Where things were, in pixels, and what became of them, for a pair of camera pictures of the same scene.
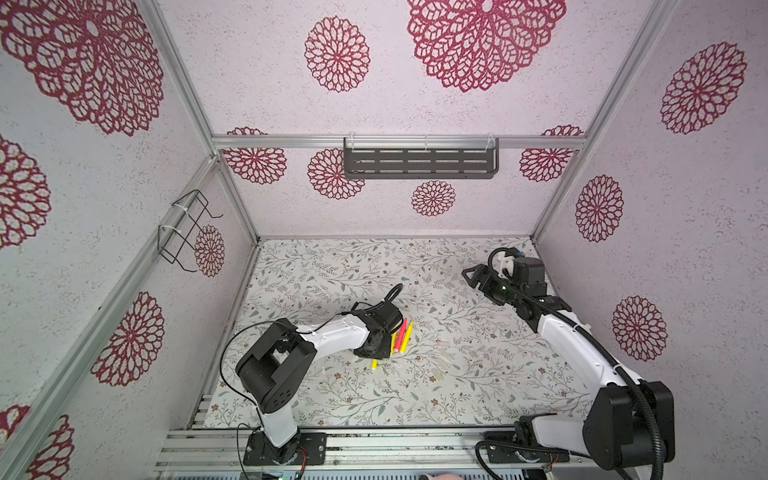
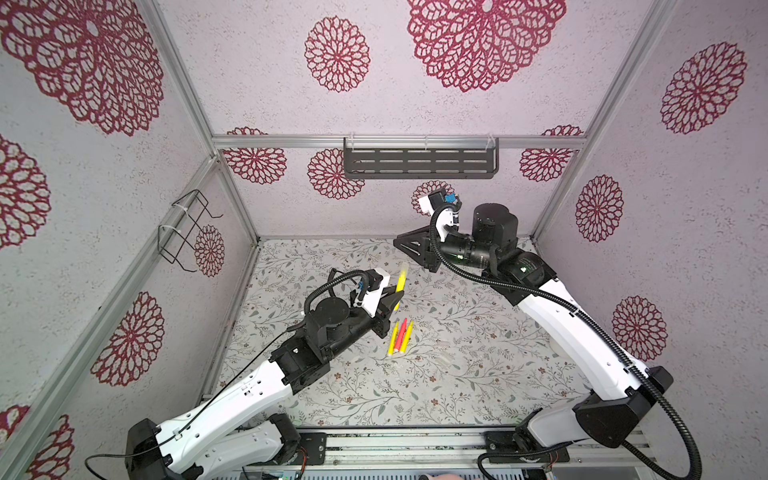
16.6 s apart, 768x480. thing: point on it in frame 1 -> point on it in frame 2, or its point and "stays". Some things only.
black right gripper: x=478 y=278 -> x=429 y=258
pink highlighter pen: x=400 y=335 stays
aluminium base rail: x=418 y=451 stays
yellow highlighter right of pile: x=406 y=337 stays
